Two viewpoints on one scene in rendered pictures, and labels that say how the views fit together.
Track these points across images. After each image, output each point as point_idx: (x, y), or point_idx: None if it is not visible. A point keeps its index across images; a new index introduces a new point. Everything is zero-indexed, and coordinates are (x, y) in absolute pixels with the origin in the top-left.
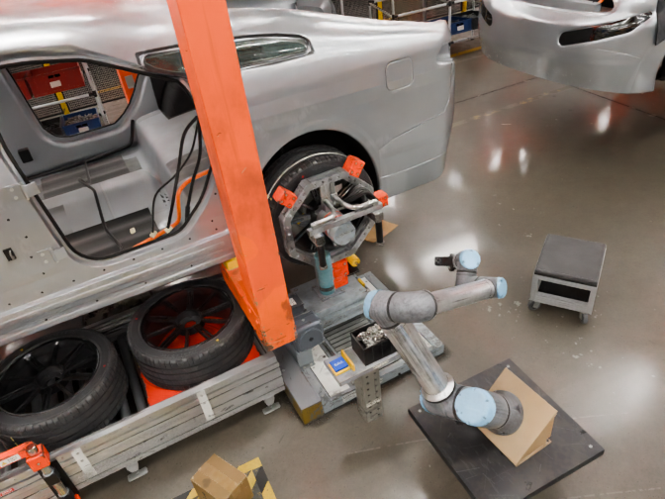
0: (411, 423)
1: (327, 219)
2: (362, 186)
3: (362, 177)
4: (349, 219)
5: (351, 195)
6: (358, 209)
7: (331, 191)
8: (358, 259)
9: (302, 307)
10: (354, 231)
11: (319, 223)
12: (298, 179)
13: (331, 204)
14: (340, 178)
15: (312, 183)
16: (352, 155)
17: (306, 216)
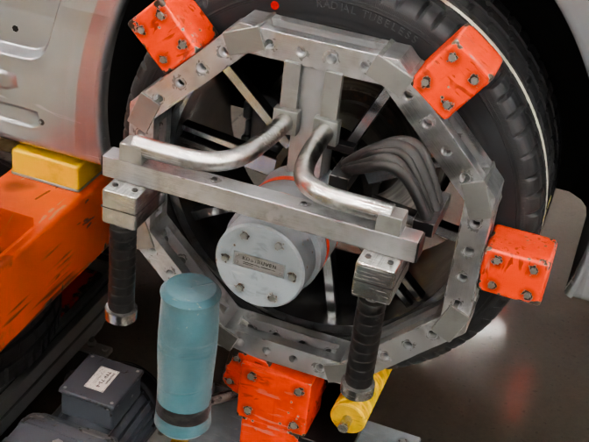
0: None
1: (179, 153)
2: (411, 146)
3: (500, 149)
4: (264, 213)
5: (359, 153)
6: (315, 201)
7: (322, 104)
8: (360, 417)
9: (107, 414)
10: (299, 281)
11: (145, 148)
12: (257, 6)
13: (267, 134)
14: (373, 80)
15: (259, 31)
16: (479, 36)
17: (259, 157)
